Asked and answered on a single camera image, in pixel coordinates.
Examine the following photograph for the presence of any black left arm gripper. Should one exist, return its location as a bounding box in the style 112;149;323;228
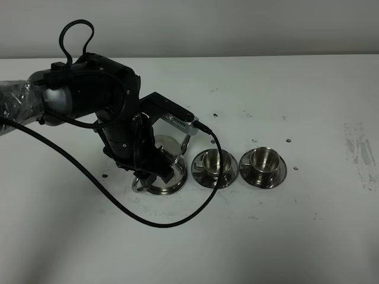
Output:
95;109;174;183

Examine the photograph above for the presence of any stainless steel teapot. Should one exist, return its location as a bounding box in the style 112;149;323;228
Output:
132;135;184;192

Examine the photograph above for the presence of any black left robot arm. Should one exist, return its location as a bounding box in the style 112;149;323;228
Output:
1;53;174;182

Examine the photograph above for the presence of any steel saucer near teapot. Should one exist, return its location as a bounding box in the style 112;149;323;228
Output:
191;149;239;189

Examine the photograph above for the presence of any steel teacup near teapot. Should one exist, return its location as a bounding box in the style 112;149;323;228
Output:
194;149;232;176

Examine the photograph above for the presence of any steel saucer far right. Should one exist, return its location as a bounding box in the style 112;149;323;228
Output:
239;151;287;189

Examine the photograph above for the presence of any steel teacup far right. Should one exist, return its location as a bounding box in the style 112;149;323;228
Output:
242;147;280;174

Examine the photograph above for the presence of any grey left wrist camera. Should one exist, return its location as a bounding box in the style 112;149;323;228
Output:
160;112;198;136

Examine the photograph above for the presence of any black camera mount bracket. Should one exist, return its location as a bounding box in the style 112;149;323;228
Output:
139;92;195;124

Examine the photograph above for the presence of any black camera cable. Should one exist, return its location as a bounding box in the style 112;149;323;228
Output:
0;19;223;228

